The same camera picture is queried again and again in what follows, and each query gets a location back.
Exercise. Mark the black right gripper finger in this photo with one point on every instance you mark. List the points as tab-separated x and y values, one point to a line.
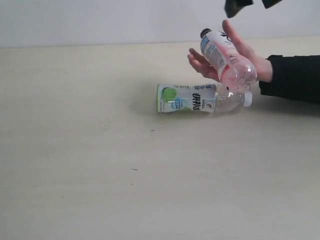
270	3
232	7

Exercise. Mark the pink peach drink bottle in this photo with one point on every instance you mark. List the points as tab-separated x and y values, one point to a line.
235	72

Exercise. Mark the black sleeved forearm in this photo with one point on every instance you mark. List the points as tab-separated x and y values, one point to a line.
294	78

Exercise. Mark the lime label clear bottle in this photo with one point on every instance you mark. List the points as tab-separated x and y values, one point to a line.
208	98

